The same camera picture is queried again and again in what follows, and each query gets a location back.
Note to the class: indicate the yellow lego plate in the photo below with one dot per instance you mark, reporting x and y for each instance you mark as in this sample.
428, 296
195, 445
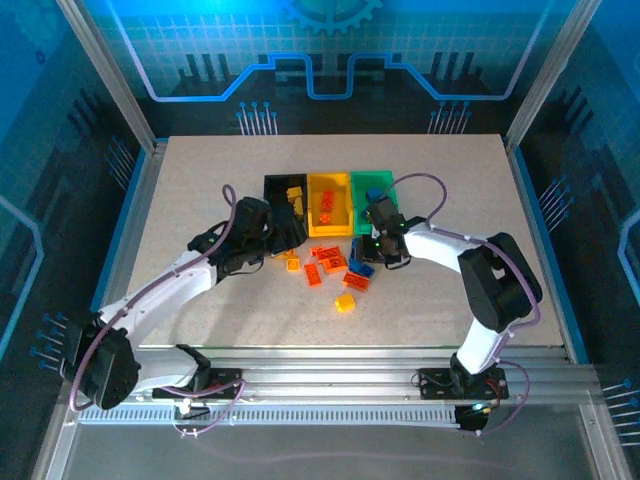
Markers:
293, 263

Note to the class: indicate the small round orange lego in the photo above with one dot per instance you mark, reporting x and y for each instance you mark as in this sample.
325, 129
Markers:
324, 218

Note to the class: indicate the green plastic bin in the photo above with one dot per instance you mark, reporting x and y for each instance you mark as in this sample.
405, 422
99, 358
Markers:
359, 200

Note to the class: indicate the black plastic bin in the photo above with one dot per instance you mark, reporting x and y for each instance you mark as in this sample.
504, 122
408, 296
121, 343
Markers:
275, 192

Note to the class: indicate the yellow plastic bin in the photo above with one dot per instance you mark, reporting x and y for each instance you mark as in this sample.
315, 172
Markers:
339, 200

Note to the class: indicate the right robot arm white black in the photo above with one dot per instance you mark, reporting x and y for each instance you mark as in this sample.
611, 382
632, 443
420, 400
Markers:
435, 247

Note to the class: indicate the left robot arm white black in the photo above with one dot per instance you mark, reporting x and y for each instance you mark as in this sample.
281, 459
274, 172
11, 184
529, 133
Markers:
165, 285

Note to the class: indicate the aluminium mounting beam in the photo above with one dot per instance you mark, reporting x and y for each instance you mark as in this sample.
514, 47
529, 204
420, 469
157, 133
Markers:
325, 370

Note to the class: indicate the black controller module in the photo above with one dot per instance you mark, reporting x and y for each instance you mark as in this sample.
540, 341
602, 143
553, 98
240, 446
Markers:
472, 422

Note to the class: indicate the grey bottom panel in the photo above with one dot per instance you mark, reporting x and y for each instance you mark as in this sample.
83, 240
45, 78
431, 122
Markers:
320, 450

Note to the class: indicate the aluminium table side rail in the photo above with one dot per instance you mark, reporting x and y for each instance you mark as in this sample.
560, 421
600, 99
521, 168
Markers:
137, 200

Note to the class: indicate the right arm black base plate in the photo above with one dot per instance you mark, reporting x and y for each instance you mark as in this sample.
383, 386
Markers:
430, 385

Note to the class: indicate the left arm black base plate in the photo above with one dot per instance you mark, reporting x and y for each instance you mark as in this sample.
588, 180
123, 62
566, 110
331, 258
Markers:
225, 382

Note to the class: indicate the aluminium frame post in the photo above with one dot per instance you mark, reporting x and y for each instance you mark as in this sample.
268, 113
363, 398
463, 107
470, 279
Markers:
112, 75
548, 75

